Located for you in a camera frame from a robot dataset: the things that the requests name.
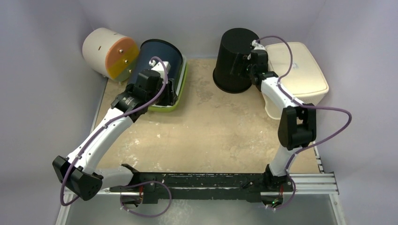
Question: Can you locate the large black plastic bin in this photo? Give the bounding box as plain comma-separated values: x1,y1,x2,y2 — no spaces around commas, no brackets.
213,28,259,94

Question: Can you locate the dark blue bin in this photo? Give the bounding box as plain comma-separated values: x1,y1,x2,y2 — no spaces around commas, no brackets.
127,39,187,108

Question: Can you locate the cream perforated plastic basket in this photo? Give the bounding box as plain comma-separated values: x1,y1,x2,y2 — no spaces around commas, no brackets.
261,42,329,120

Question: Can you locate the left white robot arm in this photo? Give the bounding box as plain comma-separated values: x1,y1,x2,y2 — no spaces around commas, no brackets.
53,68,168,206

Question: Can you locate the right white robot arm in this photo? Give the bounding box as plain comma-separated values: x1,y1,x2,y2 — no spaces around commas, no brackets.
232,50,316,191

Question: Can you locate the green and white tray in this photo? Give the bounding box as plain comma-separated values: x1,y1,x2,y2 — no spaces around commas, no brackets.
148,55,188,113

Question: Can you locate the white drum with coloured drawers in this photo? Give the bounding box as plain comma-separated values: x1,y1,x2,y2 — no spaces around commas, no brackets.
82,28,139,83

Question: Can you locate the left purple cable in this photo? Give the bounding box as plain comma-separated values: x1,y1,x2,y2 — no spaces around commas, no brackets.
60,56,169,207

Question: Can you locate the purple cable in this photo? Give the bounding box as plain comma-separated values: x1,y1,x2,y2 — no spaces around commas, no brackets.
256,35,352,212
60,56,169,207

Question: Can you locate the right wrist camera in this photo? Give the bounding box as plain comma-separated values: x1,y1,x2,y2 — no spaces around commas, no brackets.
251,40,266,51

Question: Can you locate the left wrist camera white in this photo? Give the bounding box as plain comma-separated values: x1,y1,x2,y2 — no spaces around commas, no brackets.
149,60,171,79

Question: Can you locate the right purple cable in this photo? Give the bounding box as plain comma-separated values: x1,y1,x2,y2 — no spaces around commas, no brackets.
256,35,352,212

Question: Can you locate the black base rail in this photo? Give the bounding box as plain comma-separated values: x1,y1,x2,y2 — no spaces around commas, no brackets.
110,172,293,204

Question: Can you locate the aluminium frame rail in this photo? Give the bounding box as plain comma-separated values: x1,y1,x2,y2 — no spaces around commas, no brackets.
291,173,339,195

